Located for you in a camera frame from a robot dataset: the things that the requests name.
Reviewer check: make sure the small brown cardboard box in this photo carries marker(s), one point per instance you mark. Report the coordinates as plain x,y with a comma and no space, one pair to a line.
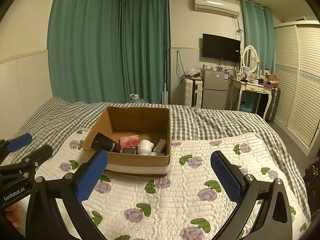
272,79

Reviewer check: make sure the red patterned packet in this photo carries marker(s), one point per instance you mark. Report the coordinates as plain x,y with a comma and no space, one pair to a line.
130,142

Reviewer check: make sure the white air conditioner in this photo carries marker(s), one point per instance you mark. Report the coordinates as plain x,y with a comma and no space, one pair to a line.
216,6

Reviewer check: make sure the dark patterned cloth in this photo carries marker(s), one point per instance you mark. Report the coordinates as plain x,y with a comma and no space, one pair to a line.
313,180

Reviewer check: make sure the white dressing table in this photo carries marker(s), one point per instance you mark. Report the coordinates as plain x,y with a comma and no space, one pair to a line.
252,87

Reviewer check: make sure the white oval mirror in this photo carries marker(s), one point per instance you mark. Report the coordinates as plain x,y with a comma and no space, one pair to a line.
250,57

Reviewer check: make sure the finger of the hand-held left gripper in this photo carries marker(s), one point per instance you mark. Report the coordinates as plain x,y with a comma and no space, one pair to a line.
32,157
20,142

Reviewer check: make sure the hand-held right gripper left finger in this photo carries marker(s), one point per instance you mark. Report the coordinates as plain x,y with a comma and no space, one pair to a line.
92,175

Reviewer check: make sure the grey charger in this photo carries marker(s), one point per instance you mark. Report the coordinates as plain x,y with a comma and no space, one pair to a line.
129,151

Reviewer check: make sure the white suitcase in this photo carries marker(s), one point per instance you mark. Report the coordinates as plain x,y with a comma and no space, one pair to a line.
192,93

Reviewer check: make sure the white floral quilted mat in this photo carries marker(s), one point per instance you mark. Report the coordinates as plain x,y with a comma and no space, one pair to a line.
175,192

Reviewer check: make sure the person's left hand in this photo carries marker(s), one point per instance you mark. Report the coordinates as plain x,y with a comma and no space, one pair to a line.
12,216

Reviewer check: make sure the dark suitcase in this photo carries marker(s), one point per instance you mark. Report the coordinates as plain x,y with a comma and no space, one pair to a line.
272,105

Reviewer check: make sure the black wall television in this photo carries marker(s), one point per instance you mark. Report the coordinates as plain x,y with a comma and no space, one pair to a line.
221,47

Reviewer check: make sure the clear plastic bag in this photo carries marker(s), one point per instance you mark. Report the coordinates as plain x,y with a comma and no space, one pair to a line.
195,72

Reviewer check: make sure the small photo frame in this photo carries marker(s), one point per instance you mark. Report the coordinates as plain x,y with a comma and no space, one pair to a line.
245,70

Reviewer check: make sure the white mop pole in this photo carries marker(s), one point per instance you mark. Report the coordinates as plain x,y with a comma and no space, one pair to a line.
165,90

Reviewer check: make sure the narrow green curtain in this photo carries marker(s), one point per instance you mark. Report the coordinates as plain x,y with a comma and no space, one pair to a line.
258,35

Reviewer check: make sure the white louvred wardrobe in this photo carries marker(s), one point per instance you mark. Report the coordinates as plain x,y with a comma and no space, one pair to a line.
300,85

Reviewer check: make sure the black tube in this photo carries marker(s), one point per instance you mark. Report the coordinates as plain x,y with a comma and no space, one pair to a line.
106,143

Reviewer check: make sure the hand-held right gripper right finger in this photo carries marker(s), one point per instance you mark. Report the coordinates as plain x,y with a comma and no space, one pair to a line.
226,177

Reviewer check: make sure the silver small fridge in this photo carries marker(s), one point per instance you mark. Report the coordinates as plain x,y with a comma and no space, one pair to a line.
215,90

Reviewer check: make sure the light blue small item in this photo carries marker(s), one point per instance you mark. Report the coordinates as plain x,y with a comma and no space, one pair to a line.
157,153

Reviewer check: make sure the blue basket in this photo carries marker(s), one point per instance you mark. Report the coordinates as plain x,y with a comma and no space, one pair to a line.
246,107

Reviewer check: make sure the small white box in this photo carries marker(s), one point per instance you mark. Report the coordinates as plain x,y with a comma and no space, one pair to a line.
160,145

